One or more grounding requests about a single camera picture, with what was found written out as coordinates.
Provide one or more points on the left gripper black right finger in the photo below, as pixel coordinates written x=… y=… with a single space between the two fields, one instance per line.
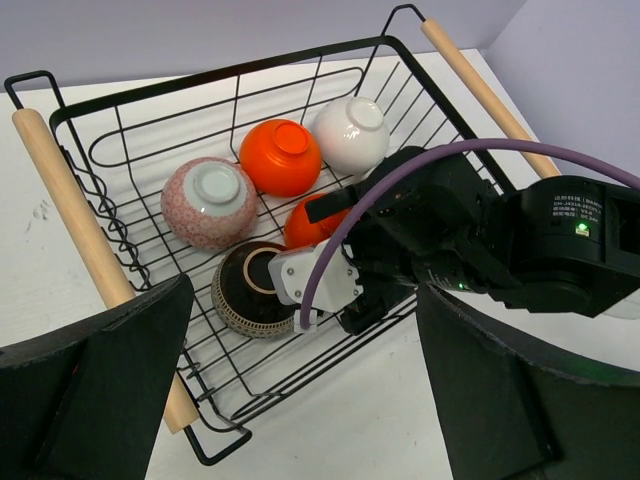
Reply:
x=512 y=406

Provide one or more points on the black wire dish rack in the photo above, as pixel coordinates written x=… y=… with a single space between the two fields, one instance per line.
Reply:
x=122 y=148

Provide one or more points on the orange bowl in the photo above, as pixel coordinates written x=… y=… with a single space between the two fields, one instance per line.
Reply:
x=281 y=157
x=300 y=232

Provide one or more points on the black white patterned bowl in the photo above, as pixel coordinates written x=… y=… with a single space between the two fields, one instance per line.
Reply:
x=209 y=203

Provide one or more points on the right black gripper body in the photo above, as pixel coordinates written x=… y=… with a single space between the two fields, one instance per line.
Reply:
x=385 y=273

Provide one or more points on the brown bowl beige inside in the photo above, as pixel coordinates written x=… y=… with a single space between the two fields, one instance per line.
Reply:
x=244 y=295

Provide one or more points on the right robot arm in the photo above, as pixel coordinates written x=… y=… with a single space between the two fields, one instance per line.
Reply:
x=562 y=245

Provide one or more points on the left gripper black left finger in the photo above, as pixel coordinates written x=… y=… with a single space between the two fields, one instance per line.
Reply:
x=86 y=401

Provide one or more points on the grey white bowl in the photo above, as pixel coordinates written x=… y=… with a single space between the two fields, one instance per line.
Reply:
x=352 y=135

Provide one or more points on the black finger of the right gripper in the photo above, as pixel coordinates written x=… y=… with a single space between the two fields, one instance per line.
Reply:
x=332 y=207

